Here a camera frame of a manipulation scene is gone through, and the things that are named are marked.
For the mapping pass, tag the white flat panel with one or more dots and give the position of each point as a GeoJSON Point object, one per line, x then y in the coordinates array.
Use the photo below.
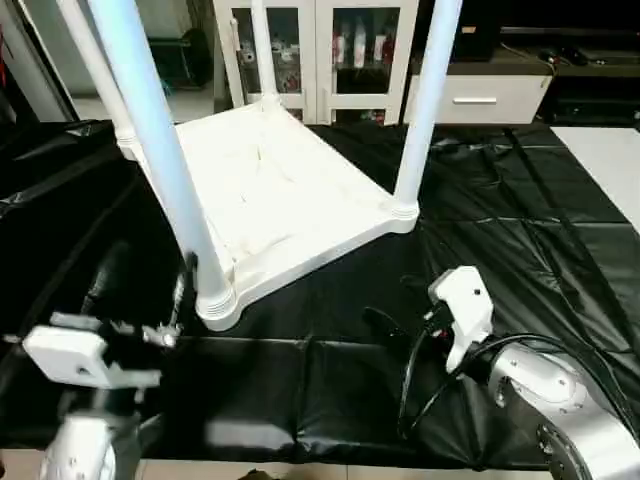
{"type": "Point", "coordinates": [610, 165]}

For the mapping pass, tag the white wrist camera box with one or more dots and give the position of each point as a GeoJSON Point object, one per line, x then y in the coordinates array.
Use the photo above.
{"type": "Point", "coordinates": [70, 355]}
{"type": "Point", "coordinates": [462, 305]}

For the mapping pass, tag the dark wooden TV bench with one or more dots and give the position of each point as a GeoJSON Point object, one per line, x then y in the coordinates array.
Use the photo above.
{"type": "Point", "coordinates": [580, 80]}

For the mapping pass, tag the black box with yellow label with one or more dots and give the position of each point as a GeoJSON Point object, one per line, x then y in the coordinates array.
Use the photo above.
{"type": "Point", "coordinates": [478, 25]}

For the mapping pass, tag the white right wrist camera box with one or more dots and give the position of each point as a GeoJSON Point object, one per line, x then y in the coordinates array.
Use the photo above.
{"type": "Point", "coordinates": [462, 305]}

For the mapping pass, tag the white drawer unit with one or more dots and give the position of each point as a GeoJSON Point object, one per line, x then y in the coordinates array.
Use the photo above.
{"type": "Point", "coordinates": [475, 98]}

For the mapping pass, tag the black work mat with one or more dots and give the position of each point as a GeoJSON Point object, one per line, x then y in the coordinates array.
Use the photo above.
{"type": "Point", "coordinates": [500, 200]}

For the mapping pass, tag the white glass-door cabinet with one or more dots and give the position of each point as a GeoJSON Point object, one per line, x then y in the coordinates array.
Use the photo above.
{"type": "Point", "coordinates": [320, 55]}

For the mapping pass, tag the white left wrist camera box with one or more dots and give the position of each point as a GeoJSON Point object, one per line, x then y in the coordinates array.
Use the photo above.
{"type": "Point", "coordinates": [70, 355]}

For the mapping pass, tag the white plastic table top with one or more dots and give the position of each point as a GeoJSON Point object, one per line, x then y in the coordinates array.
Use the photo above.
{"type": "Point", "coordinates": [280, 190]}

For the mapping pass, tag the dark floor crate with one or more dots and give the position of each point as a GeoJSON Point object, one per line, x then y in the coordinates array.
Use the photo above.
{"type": "Point", "coordinates": [180, 58]}

